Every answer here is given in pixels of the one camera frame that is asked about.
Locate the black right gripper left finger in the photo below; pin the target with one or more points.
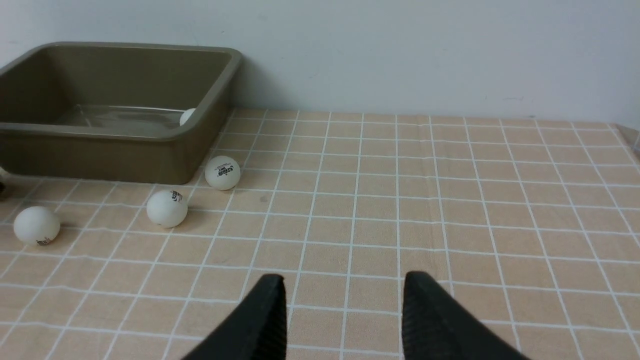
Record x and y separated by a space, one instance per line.
255 330

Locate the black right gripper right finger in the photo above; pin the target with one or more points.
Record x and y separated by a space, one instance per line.
437 327

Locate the olive green plastic bin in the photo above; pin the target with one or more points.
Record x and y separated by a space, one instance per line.
110 111

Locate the beige checkered tablecloth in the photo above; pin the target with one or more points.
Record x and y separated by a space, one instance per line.
533 225

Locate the white ping-pong ball printed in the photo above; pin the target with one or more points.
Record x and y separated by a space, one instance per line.
222 173

